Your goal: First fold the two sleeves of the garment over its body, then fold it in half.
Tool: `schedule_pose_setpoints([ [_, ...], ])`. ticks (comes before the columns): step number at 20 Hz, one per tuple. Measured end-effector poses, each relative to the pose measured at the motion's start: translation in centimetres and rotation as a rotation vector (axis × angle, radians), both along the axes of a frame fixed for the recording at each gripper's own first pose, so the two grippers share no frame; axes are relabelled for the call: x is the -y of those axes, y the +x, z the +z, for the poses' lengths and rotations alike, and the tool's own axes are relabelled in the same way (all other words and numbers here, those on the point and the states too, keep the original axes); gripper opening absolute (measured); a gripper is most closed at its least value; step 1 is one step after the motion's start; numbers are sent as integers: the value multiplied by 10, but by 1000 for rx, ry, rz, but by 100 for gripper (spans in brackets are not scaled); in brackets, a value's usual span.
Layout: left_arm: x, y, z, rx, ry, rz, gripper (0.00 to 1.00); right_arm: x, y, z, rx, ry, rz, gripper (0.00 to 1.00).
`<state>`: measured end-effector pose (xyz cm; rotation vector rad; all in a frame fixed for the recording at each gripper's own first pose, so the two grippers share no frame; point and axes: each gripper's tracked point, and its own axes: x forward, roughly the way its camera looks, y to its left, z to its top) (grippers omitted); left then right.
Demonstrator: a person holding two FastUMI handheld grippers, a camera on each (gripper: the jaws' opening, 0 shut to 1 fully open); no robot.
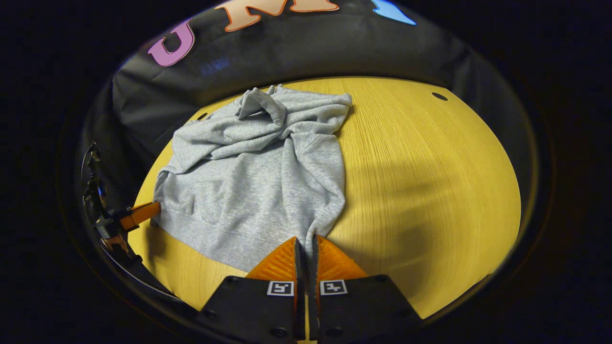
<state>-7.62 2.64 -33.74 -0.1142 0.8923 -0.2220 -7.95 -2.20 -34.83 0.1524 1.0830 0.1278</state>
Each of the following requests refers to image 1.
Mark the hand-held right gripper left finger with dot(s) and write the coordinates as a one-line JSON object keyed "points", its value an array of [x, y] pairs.
{"points": [[298, 267]]}

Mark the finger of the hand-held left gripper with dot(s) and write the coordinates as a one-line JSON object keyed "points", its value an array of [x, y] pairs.
{"points": [[141, 214], [114, 242]]}

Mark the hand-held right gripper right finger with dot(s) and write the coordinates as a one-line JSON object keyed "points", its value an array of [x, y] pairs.
{"points": [[313, 272]]}

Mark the grey zip-neck sweatshirt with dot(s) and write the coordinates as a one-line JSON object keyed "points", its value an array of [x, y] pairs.
{"points": [[258, 191]]}

